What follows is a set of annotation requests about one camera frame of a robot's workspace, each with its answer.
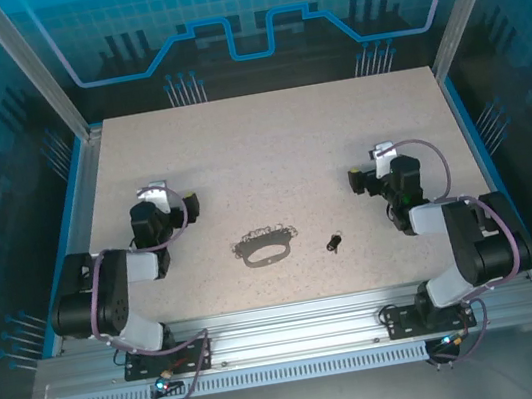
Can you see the small black key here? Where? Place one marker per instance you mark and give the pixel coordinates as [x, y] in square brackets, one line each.
[332, 244]

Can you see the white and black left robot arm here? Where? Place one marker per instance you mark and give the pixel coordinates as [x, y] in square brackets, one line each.
[109, 295]

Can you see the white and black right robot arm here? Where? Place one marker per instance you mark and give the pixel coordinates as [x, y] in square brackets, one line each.
[464, 239]

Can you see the small circuit board with LED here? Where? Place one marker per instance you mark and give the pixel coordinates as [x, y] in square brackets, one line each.
[163, 385]
[448, 342]

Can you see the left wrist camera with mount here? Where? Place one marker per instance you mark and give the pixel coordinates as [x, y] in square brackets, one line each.
[154, 188]

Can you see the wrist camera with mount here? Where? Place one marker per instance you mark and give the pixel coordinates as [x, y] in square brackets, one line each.
[154, 188]
[383, 148]

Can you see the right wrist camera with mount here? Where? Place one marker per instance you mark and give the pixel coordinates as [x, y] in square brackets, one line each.
[383, 148]

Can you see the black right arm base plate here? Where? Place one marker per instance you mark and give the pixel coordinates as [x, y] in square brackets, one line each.
[402, 324]

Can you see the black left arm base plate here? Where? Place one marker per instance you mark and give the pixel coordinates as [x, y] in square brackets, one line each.
[143, 370]

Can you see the aluminium frame beam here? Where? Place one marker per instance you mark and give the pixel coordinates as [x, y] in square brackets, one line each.
[293, 337]

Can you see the aluminium corner post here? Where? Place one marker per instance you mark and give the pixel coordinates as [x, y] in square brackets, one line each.
[36, 74]
[460, 1]

